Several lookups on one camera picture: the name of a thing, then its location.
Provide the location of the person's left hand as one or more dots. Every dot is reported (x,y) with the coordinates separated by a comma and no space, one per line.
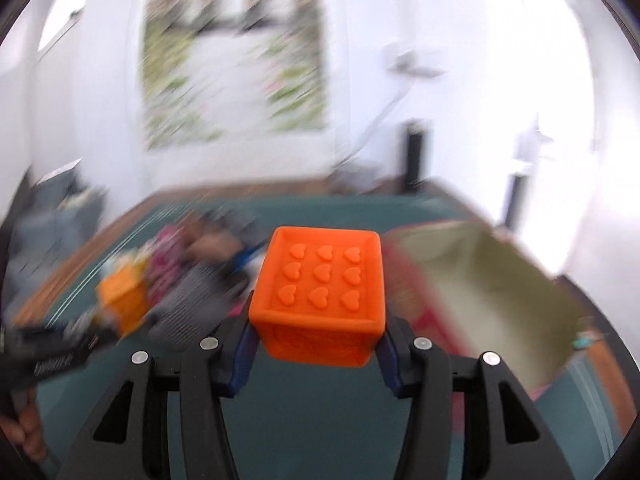
(27,431)

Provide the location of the lotus wall painting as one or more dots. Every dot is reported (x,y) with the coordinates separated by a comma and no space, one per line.
(232,70)

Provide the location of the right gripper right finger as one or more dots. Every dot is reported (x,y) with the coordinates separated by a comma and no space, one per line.
(504,436)

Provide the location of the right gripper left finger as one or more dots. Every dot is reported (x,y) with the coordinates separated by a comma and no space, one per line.
(127,434)

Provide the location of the green table mat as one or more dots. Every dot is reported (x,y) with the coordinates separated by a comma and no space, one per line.
(302,421)

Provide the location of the red storage box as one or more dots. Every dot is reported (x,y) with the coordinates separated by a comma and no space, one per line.
(458,284)

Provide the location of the orange heart-pattern cube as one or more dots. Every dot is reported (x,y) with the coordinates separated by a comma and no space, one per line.
(320,297)

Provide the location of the white wall socket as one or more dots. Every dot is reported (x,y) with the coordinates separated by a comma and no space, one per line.
(408,60)

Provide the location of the black thermos bottle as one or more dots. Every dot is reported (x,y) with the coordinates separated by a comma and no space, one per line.
(417,145)

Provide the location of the pink leopard fuzzy sock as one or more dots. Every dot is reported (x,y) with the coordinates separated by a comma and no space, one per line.
(166,263)

